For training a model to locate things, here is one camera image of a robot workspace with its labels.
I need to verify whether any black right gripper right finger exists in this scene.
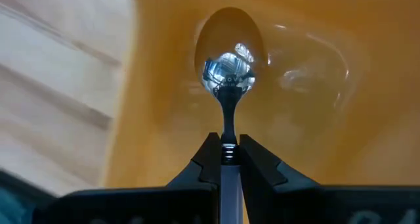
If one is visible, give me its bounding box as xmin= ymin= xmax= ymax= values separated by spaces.
xmin=239 ymin=133 xmax=420 ymax=224

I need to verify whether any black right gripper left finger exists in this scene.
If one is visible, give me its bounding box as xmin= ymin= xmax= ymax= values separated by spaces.
xmin=31 ymin=131 xmax=222 ymax=224

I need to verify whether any silver spoon lavender handle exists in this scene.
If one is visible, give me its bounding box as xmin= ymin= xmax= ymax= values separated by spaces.
xmin=194 ymin=6 xmax=265 ymax=224

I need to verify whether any yellow plastic bin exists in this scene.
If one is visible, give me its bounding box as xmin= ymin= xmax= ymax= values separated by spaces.
xmin=103 ymin=0 xmax=420 ymax=189

